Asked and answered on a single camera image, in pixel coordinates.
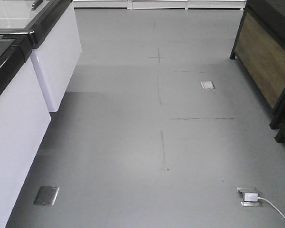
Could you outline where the far steel floor plate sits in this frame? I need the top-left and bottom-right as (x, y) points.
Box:
(200, 81), (215, 89)

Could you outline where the white chest freezer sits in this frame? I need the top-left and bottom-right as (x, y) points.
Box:
(0, 35), (51, 228)
(0, 0), (82, 112)

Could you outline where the white power cable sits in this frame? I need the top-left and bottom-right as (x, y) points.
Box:
(257, 196), (285, 228)

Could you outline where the far white chest freezer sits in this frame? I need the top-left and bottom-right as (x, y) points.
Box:
(0, 0), (82, 112)

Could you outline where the wooden black-framed produce stand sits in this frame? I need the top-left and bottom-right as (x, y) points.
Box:
(230, 0), (285, 129)

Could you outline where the white store shelving unit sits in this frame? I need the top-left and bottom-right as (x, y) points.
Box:
(73, 0), (246, 10)

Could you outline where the open steel floor socket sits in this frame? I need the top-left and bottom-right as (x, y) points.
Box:
(236, 187), (262, 207)

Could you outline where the white power adapter plug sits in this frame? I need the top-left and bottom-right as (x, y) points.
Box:
(242, 192), (258, 202)

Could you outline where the closed steel floor socket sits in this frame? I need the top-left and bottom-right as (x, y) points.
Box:
(34, 186), (60, 206)

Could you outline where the near white chest freezer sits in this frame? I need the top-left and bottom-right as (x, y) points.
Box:
(0, 35), (51, 228)

